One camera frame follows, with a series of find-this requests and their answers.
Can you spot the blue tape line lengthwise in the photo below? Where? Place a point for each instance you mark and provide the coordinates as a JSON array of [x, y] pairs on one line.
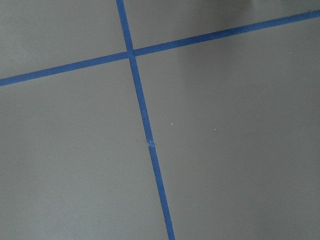
[[145, 119]]

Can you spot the blue tape line crosswise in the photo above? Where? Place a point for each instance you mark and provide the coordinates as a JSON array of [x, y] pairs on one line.
[[160, 47]]

